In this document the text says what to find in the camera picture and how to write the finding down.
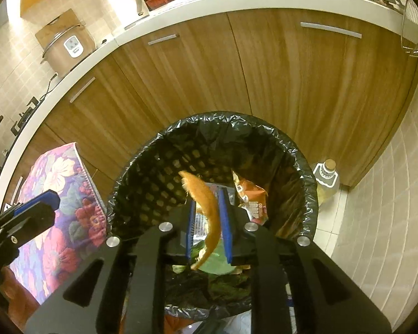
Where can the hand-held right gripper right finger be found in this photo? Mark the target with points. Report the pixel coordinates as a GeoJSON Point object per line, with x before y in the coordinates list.
{"type": "Point", "coordinates": [227, 229]}

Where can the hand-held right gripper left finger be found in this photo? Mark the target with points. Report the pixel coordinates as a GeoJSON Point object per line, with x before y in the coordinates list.
{"type": "Point", "coordinates": [191, 229]}

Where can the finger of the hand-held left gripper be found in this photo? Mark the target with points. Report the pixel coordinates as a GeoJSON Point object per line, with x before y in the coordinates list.
{"type": "Point", "coordinates": [38, 200]}

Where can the green vegetable leaves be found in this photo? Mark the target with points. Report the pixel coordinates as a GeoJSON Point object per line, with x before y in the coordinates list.
{"type": "Point", "coordinates": [214, 261]}

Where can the orange peel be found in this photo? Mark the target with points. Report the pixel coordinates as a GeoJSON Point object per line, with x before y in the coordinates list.
{"type": "Point", "coordinates": [205, 198]}

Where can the orange snack bag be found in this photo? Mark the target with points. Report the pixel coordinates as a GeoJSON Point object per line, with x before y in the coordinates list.
{"type": "Point", "coordinates": [250, 198]}

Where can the trash bin with black bag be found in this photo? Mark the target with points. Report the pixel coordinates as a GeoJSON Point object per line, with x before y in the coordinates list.
{"type": "Point", "coordinates": [153, 167]}

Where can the person's left forearm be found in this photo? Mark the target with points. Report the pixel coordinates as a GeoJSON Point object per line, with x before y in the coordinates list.
{"type": "Point", "coordinates": [19, 295]}

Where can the floral tablecloth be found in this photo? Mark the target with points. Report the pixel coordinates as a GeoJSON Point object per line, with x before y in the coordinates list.
{"type": "Point", "coordinates": [59, 195]}

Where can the black gas stove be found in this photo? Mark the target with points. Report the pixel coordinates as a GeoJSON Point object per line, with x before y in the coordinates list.
{"type": "Point", "coordinates": [26, 116]}

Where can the yellow oil jug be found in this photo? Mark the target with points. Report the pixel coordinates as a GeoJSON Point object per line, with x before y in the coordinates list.
{"type": "Point", "coordinates": [325, 181]}

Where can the wooden base cabinets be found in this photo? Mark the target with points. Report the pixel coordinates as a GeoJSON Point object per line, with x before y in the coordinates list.
{"type": "Point", "coordinates": [230, 76]}

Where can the brown rice cooker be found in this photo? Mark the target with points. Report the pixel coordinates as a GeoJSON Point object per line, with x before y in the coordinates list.
{"type": "Point", "coordinates": [69, 50]}

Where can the wooden cutting board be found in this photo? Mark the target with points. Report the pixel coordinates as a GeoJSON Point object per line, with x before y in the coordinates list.
{"type": "Point", "coordinates": [50, 24]}

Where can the white electric kettle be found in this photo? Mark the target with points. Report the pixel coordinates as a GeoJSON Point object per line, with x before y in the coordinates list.
{"type": "Point", "coordinates": [127, 1]}

